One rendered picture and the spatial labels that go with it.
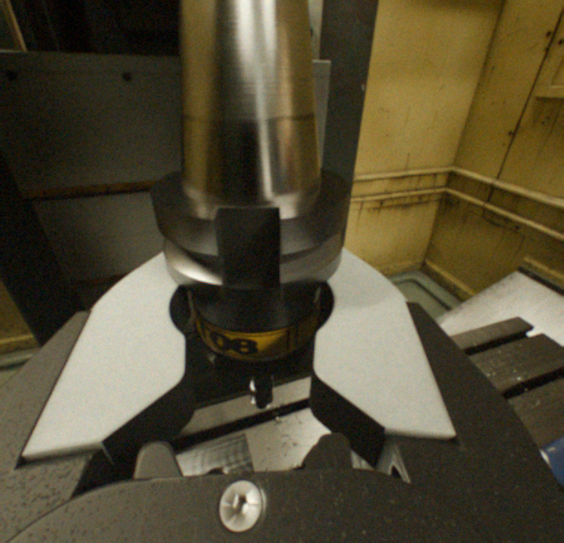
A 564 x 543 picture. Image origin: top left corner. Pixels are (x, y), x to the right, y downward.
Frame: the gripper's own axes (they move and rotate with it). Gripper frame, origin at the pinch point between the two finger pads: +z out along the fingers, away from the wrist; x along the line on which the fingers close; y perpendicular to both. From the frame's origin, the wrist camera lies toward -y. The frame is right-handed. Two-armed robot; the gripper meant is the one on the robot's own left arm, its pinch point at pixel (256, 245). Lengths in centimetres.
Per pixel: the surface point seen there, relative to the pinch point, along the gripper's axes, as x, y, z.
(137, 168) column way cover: -19.3, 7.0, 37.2
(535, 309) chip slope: 79, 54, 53
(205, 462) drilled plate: -7.7, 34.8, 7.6
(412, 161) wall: 54, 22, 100
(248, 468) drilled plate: -2.4, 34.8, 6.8
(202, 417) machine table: -11.1, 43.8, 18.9
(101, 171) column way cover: -24.2, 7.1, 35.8
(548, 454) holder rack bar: 15.2, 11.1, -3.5
